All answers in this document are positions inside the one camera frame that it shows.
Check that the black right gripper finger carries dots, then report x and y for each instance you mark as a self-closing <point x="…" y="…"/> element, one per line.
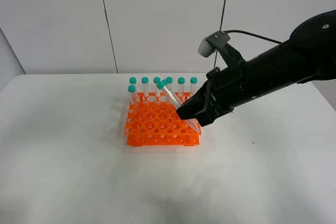
<point x="196" y="106"/>
<point x="209" y="113"/>

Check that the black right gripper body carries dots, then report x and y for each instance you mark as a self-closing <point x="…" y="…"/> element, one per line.
<point x="231" y="88"/>

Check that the clear test tube teal cap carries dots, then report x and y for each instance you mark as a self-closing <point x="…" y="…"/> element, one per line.
<point x="174" y="99"/>

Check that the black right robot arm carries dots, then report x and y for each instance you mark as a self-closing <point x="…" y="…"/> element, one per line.
<point x="308" y="55"/>

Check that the orange test tube rack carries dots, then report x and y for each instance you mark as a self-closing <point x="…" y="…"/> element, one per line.
<point x="153" y="121"/>

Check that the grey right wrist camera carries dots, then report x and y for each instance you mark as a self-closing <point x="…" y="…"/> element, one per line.
<point x="214" y="42"/>

